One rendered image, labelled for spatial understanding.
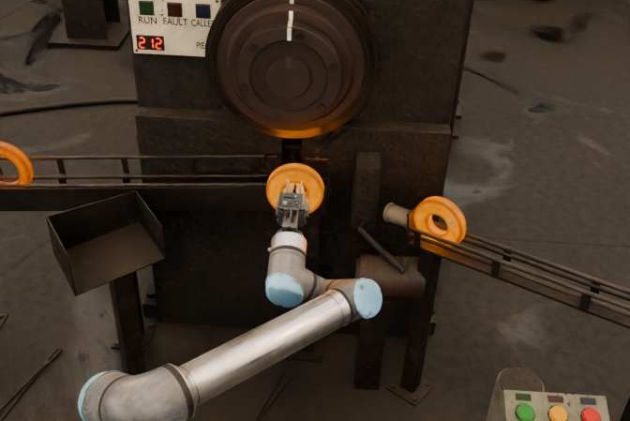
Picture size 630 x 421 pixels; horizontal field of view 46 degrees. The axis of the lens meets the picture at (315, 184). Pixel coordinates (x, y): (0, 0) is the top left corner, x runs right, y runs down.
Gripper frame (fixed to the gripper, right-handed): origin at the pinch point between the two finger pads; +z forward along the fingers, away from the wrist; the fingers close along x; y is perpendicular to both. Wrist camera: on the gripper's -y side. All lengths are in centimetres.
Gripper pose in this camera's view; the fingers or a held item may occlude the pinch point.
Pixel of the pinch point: (295, 184)
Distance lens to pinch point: 200.0
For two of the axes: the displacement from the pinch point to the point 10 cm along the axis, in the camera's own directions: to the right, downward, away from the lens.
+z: 0.6, -7.7, 6.4
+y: 0.3, -6.3, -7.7
